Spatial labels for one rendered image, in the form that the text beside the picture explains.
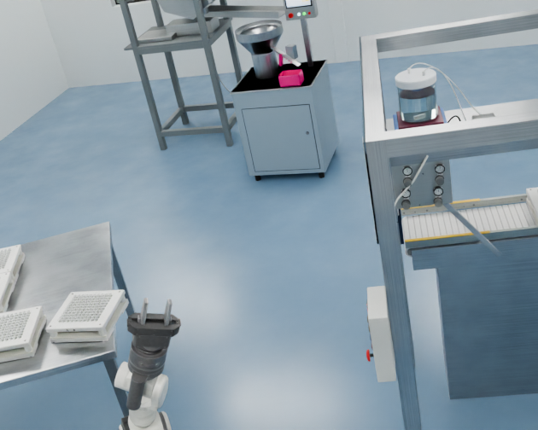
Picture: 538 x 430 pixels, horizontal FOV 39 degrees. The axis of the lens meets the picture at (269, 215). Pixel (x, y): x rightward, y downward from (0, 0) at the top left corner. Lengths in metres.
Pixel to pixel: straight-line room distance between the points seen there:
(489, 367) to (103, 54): 6.68
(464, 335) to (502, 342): 0.17
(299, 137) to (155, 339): 4.00
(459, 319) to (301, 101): 2.60
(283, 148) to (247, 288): 1.44
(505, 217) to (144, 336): 1.94
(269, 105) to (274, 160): 0.46
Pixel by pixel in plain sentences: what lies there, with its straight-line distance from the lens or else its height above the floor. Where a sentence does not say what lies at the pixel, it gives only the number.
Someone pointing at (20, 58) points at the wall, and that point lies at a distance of 8.94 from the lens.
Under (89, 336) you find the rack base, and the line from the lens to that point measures 3.04.
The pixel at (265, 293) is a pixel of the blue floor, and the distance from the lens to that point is 4.60.
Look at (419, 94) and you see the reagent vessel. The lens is 2.90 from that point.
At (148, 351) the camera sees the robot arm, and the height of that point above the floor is 1.51.
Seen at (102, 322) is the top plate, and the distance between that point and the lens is 3.00.
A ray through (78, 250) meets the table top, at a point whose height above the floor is 0.89.
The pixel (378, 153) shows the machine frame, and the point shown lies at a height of 1.65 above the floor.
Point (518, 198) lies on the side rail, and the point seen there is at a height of 0.91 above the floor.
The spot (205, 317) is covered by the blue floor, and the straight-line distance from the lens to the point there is 4.54.
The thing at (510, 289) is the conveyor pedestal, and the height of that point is 0.60.
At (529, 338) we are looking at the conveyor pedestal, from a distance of 3.55.
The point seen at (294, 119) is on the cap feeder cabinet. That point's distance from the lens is 5.61.
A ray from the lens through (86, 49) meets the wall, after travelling 9.33.
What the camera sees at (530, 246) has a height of 0.83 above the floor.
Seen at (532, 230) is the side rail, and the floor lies 0.91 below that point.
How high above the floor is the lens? 2.58
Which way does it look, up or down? 28 degrees down
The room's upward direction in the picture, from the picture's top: 12 degrees counter-clockwise
